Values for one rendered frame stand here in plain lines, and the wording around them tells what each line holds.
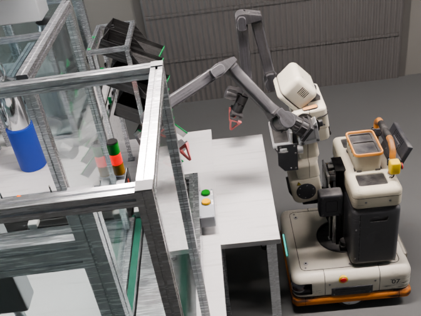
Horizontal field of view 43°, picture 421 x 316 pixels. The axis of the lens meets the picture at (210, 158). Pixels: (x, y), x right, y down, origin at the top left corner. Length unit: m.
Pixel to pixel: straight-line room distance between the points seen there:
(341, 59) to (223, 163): 2.77
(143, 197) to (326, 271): 2.27
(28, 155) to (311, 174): 1.58
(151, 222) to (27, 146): 2.29
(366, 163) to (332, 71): 2.70
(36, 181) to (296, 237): 1.55
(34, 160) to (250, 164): 1.23
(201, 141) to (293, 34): 2.35
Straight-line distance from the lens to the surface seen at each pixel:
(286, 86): 2.57
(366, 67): 5.54
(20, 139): 3.15
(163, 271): 1.01
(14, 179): 3.26
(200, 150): 3.06
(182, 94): 2.30
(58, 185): 1.62
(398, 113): 5.06
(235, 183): 2.76
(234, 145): 3.06
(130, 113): 2.61
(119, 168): 2.24
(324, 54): 5.38
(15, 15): 3.41
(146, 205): 0.91
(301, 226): 3.36
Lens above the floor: 2.50
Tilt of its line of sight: 33 degrees down
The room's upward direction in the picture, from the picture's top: 9 degrees counter-clockwise
